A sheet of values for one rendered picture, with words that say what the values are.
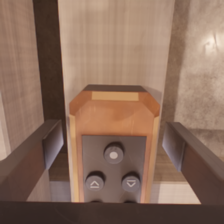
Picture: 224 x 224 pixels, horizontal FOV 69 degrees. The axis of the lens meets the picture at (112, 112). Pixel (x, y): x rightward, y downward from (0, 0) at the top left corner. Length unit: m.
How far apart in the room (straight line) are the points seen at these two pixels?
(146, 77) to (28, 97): 0.16
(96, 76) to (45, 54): 0.24
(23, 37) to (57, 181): 0.25
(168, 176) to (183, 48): 0.27
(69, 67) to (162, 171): 0.30
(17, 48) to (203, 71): 0.35
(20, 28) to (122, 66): 0.14
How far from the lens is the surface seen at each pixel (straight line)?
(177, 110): 0.40
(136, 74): 0.16
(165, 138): 0.16
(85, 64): 0.16
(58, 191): 0.37
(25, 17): 0.26
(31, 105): 0.25
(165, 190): 0.37
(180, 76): 0.39
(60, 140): 0.16
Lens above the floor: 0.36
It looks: 72 degrees down
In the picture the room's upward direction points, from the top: 179 degrees clockwise
